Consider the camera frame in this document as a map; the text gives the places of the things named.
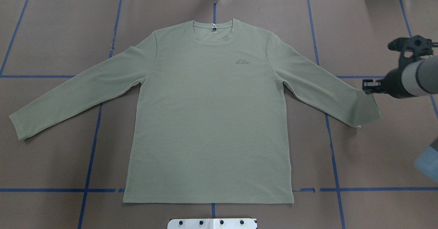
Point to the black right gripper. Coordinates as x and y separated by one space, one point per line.
393 82

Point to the olive green long-sleeve shirt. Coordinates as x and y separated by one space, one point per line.
211 113

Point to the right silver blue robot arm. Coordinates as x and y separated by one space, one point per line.
416 79

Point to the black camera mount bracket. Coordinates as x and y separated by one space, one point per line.
413 49

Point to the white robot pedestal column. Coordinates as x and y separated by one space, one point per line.
213 223

